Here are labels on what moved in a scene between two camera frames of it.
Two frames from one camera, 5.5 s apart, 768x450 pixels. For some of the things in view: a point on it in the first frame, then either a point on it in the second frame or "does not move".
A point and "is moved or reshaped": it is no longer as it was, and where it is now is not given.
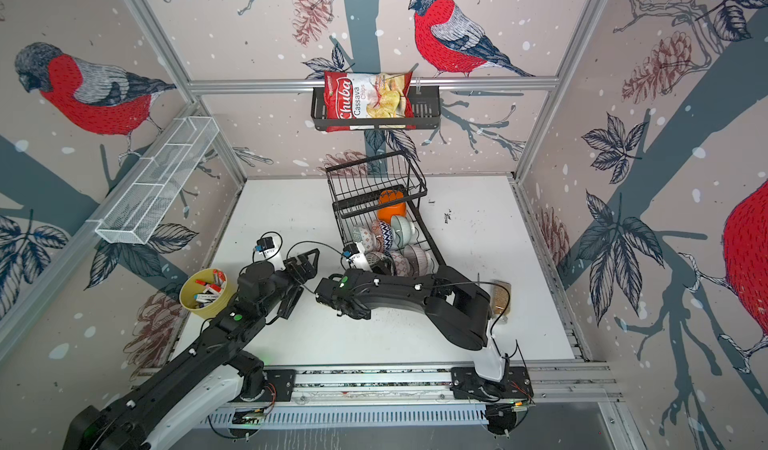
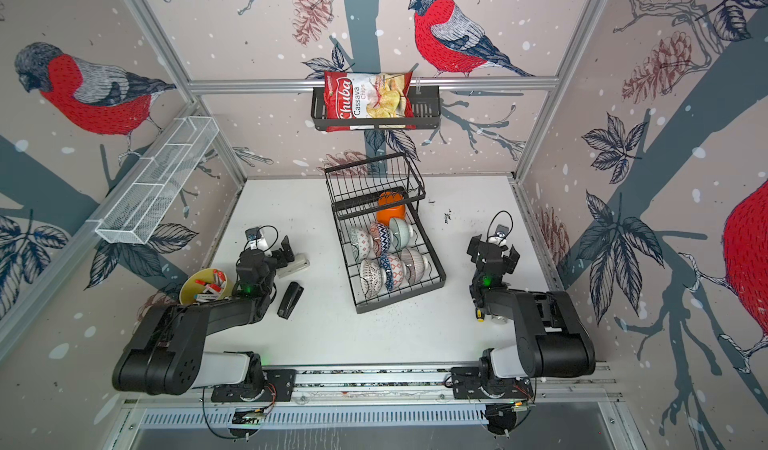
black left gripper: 309,269 to 286,249
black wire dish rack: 375,201 does not move
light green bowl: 354,254 to 499,238
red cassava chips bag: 359,95 does not move
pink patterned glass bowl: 415,260 does not move
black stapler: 287,305 does not move
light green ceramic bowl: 402,231 does not move
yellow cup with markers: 207,292 does not move
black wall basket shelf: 427,113 does not move
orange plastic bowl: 385,213 does not move
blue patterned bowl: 401,264 is moved or reshaped
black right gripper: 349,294 to 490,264
